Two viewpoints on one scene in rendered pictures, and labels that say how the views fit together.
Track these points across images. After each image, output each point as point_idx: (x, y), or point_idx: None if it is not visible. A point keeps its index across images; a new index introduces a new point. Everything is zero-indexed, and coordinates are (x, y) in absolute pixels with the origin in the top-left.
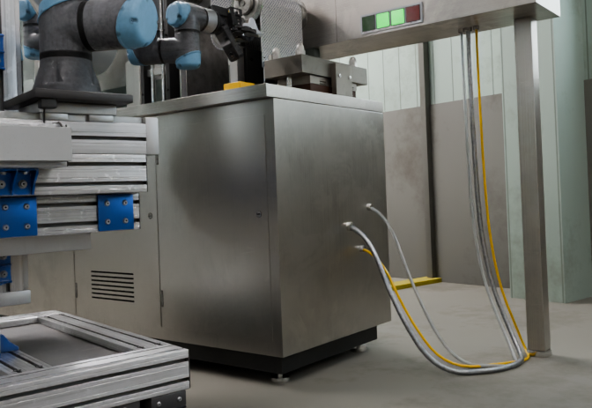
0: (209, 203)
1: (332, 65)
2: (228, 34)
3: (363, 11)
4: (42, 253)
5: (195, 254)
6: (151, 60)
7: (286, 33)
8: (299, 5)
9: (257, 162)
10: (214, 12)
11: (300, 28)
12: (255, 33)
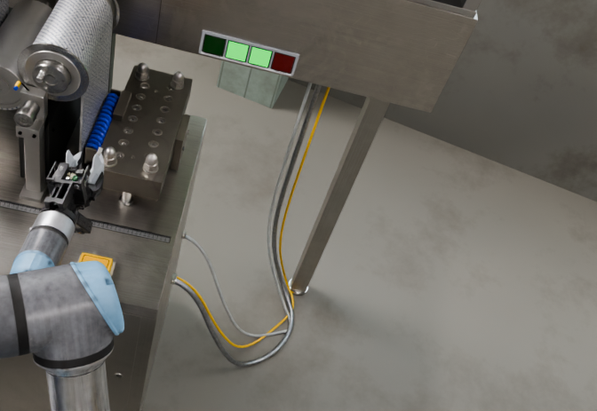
0: None
1: (177, 142)
2: (81, 223)
3: (208, 25)
4: None
5: (11, 377)
6: None
7: (99, 72)
8: (109, 7)
9: (123, 345)
10: (71, 224)
11: (110, 41)
12: (103, 179)
